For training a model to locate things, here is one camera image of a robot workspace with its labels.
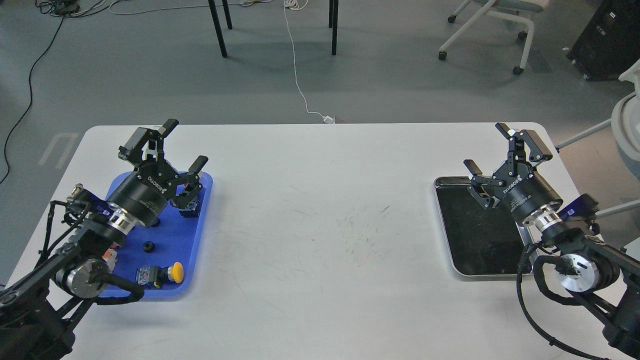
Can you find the black equipment case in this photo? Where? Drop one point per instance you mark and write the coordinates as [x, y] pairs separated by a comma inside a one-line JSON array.
[[610, 42]]

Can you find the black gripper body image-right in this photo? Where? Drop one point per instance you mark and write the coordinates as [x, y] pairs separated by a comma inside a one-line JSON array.
[[522, 191]]

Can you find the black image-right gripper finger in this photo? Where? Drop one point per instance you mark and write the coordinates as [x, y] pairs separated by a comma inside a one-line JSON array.
[[481, 187], [526, 148]]

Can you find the blue plastic tray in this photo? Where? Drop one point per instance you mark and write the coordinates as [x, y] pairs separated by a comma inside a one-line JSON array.
[[176, 239]]

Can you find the red push button switch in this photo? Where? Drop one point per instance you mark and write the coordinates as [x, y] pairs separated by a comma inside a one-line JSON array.
[[193, 208]]

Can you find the yellow push button switch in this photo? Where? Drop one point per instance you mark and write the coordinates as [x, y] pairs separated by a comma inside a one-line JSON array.
[[157, 276]]

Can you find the white round bin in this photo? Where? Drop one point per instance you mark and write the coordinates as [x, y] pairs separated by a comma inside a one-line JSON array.
[[624, 122]]

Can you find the silver metal tray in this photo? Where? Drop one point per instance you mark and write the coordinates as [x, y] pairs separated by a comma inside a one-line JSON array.
[[483, 245]]

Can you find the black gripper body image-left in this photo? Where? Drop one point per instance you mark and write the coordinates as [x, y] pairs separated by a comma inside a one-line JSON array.
[[145, 192]]

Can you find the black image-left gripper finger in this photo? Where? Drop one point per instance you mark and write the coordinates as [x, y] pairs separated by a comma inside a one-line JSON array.
[[145, 146], [191, 178]]

